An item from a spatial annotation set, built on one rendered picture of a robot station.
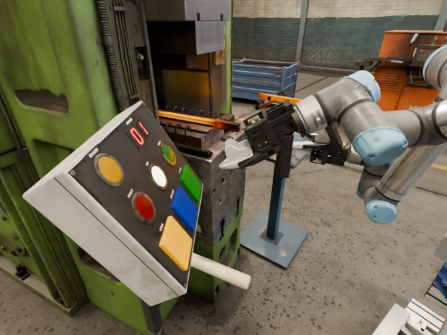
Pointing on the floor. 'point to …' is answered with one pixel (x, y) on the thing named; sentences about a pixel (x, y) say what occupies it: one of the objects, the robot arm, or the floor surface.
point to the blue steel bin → (263, 78)
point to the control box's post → (153, 318)
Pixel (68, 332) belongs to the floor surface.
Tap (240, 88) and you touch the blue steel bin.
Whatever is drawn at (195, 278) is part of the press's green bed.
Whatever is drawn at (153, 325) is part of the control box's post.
